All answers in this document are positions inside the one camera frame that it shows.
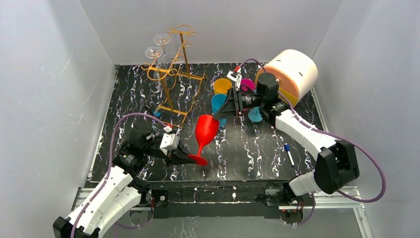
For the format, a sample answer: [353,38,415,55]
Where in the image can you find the blue white marker pen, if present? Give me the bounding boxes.
[284,143,295,167]

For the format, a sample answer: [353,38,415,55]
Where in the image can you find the black marble pattern mat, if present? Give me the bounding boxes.
[88,63,315,183]

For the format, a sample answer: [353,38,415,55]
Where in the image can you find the clear wine glass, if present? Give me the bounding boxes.
[145,46,163,69]
[154,34,170,58]

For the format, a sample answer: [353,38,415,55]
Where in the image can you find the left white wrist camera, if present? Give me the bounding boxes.
[159,133,179,156]

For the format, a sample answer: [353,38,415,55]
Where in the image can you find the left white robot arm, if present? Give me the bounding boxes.
[53,130,196,238]

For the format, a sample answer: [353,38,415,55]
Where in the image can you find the light blue wine glass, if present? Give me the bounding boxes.
[248,107,263,122]

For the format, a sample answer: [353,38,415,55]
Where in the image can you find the yellow wine glass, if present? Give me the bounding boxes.
[213,78,232,95]

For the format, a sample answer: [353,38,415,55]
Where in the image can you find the magenta wine glass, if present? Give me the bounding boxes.
[240,78,255,92]

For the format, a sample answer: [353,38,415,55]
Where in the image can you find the clear wine glass rear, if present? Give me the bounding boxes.
[154,34,170,58]

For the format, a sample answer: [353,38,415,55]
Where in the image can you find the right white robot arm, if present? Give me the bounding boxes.
[213,73,360,201]

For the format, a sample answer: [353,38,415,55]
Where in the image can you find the clear wine glass front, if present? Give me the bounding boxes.
[145,46,163,69]

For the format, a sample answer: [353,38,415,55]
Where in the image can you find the teal blue wine glass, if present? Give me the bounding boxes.
[211,94,227,128]

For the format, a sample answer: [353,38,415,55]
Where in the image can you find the red wine glass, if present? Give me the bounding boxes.
[188,115,219,166]

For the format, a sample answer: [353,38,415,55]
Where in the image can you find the white cylindrical drawer box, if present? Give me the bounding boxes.
[255,49,318,106]

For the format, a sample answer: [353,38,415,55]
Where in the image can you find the gold wire glass rack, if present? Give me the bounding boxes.
[141,24,207,128]

